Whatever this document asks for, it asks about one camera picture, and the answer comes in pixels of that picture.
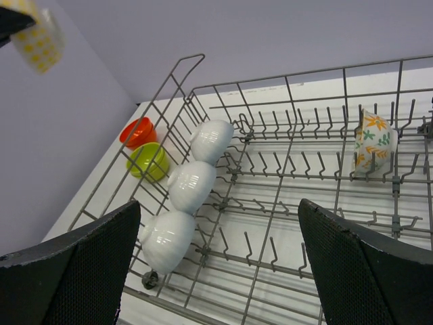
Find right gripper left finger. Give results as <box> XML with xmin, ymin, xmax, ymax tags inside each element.
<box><xmin>1</xmin><ymin>200</ymin><xmax>141</xmax><ymax>324</ymax></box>

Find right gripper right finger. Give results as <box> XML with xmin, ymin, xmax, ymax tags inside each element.
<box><xmin>298</xmin><ymin>198</ymin><xmax>432</xmax><ymax>324</ymax></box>

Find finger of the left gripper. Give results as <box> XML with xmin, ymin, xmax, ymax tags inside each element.
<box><xmin>0</xmin><ymin>5</ymin><xmax>36</xmax><ymax>47</ymax></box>

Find beige blue patterned bowl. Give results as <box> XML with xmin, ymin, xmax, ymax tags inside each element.
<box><xmin>1</xmin><ymin>1</ymin><xmax>66</xmax><ymax>74</ymax></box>

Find lime green bowl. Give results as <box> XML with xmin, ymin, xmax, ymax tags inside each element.
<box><xmin>126</xmin><ymin>142</ymin><xmax>164</xmax><ymax>175</ymax></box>
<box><xmin>130</xmin><ymin>152</ymin><xmax>170</xmax><ymax>183</ymax></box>

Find floral patterned bowl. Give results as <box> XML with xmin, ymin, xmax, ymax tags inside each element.
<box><xmin>350</xmin><ymin>108</ymin><xmax>398</xmax><ymax>178</ymax></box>

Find orange bowl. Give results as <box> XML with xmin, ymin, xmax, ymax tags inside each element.
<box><xmin>125</xmin><ymin>128</ymin><xmax>157</xmax><ymax>150</ymax></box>
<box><xmin>119</xmin><ymin>117</ymin><xmax>153</xmax><ymax>146</ymax></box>

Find white bowl front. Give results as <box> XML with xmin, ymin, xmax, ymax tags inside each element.
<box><xmin>139</xmin><ymin>211</ymin><xmax>196</xmax><ymax>275</ymax></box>

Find white bowl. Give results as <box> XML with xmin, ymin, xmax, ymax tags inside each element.
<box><xmin>189</xmin><ymin>120</ymin><xmax>234</xmax><ymax>165</ymax></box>
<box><xmin>139</xmin><ymin>211</ymin><xmax>196</xmax><ymax>275</ymax></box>
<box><xmin>167</xmin><ymin>161</ymin><xmax>217</xmax><ymax>215</ymax></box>

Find white bowl middle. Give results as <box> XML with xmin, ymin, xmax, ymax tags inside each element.
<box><xmin>167</xmin><ymin>161</ymin><xmax>217</xmax><ymax>215</ymax></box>

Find white bowl rear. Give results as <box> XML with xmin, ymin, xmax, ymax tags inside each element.
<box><xmin>189</xmin><ymin>120</ymin><xmax>234</xmax><ymax>165</ymax></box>

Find grey wire dish rack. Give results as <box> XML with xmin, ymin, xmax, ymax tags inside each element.
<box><xmin>69</xmin><ymin>53</ymin><xmax>432</xmax><ymax>324</ymax></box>

